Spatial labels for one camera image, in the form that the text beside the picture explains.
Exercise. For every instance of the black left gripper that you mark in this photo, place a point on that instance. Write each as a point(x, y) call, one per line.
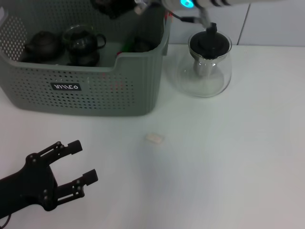
point(31, 186)

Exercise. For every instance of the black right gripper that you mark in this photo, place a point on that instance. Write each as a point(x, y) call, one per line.
point(114, 7)

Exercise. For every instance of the glass teacup with black base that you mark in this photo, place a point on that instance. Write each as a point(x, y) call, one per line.
point(81, 40)
point(141, 46)
point(82, 59)

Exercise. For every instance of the white building brick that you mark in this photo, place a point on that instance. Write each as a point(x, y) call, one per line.
point(154, 138)

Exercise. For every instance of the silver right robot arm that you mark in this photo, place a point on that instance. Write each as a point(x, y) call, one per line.
point(214, 3)

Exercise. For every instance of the grey-green perforated storage bin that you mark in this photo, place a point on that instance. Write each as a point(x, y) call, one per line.
point(95, 95)

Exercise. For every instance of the orange plastic object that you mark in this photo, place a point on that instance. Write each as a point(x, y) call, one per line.
point(169, 14)

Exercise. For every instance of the dark clay teapot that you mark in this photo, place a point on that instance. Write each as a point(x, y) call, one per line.
point(43, 46)

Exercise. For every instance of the glass teapot with black lid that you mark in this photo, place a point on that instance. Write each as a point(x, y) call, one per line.
point(205, 78)

